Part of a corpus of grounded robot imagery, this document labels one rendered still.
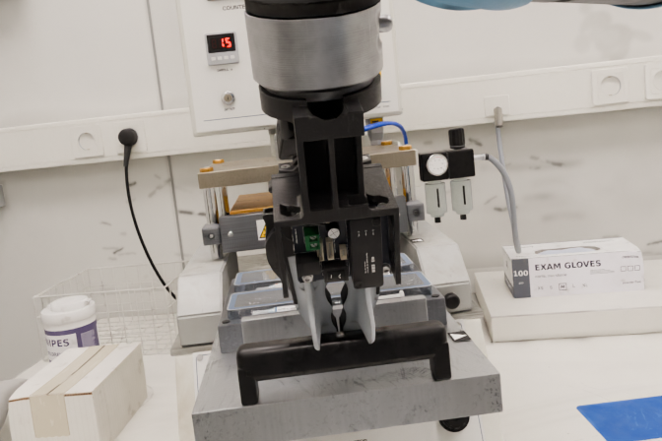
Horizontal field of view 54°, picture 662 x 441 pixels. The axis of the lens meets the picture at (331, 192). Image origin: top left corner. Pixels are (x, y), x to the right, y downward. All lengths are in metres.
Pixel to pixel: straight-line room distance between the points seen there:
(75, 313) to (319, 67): 0.88
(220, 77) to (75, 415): 0.52
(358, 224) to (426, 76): 1.06
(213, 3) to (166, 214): 0.64
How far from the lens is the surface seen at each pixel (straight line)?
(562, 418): 0.93
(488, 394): 0.50
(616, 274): 1.28
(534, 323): 1.17
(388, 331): 0.47
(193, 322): 0.74
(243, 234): 0.80
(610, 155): 1.48
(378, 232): 0.37
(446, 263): 0.76
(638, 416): 0.94
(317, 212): 0.36
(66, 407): 0.96
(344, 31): 0.34
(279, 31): 0.34
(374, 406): 0.49
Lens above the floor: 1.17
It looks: 7 degrees down
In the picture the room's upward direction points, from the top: 6 degrees counter-clockwise
